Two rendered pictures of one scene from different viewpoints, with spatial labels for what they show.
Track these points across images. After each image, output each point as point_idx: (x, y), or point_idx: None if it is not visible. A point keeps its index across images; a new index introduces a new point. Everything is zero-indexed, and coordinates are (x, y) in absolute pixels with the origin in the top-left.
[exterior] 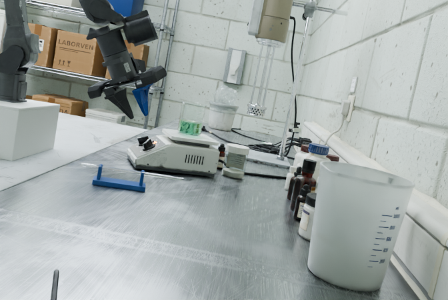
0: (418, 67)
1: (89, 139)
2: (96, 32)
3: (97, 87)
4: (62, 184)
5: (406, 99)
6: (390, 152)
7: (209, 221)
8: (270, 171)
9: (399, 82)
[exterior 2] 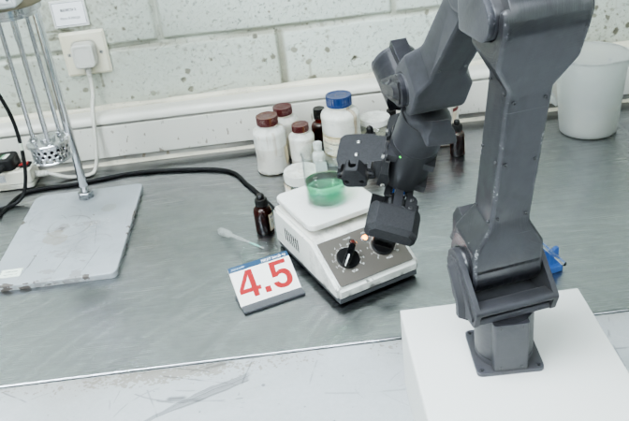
0: None
1: (226, 399)
2: (450, 120)
3: (417, 214)
4: (601, 284)
5: None
6: (365, 54)
7: (559, 186)
8: (197, 197)
9: None
